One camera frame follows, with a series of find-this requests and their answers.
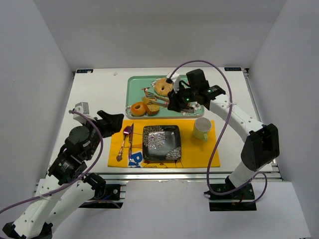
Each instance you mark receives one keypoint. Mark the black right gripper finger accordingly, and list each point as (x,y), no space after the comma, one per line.
(174,105)
(188,110)

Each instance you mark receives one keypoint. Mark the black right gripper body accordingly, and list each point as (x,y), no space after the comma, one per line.
(176,98)

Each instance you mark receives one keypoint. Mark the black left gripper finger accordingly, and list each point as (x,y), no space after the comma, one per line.
(109,130)
(116,119)

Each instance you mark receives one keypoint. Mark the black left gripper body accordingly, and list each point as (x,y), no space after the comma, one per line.
(103,122)

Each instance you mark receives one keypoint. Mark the metal kitchen tongs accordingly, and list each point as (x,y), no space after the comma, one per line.
(160,100)

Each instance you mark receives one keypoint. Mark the sliced bread piece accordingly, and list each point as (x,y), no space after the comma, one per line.
(150,106)

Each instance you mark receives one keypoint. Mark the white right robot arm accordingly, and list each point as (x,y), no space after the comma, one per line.
(261,141)

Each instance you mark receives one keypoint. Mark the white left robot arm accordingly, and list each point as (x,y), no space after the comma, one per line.
(69,183)

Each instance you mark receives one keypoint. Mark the iridescent purple fork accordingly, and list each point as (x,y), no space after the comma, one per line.
(126,133)

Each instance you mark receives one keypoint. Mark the iridescent purple knife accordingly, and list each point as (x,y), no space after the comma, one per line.
(131,142)

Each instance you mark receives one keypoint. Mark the light green mug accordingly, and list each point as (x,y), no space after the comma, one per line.
(202,127)

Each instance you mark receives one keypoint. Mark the glazed bagel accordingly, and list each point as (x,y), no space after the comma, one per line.
(162,88)

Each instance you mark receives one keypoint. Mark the small orange donut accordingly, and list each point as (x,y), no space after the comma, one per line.
(138,109)

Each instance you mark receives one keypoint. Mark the green floral serving tray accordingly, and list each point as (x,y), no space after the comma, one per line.
(135,93)

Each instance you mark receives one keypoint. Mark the black floral square plate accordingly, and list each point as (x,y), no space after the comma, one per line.
(161,143)

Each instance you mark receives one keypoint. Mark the yellow printed placemat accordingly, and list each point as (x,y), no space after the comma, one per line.
(194,152)

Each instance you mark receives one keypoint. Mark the blue corner label right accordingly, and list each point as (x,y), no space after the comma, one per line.
(232,69)

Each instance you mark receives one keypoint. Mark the blue corner label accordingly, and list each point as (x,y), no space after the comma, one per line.
(84,71)
(232,69)

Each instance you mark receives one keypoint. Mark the blue corner label left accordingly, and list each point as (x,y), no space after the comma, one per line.
(84,71)

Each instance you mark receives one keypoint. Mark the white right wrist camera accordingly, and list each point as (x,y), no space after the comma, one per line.
(174,79)

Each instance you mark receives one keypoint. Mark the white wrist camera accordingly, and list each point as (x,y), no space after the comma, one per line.
(174,79)
(83,108)

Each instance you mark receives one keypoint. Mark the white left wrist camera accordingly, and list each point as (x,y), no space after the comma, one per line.
(83,108)

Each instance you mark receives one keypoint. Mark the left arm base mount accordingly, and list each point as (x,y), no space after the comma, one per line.
(109,191)

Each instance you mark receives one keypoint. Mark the aluminium table front rail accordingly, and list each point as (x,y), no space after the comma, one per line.
(182,176)

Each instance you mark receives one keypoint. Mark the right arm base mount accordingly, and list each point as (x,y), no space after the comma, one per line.
(240,200)

